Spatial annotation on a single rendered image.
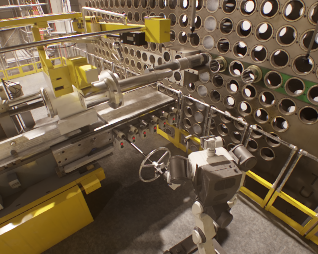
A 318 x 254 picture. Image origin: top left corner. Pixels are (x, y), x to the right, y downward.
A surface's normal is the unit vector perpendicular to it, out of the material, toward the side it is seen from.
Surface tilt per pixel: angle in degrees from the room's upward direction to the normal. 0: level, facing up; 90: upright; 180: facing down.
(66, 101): 82
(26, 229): 90
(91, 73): 90
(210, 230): 55
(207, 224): 69
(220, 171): 7
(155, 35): 90
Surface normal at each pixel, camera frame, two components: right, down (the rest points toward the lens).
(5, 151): 0.64, 0.43
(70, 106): 0.60, 0.10
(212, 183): 0.18, 0.47
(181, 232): 0.00, -0.82
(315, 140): -0.77, 0.37
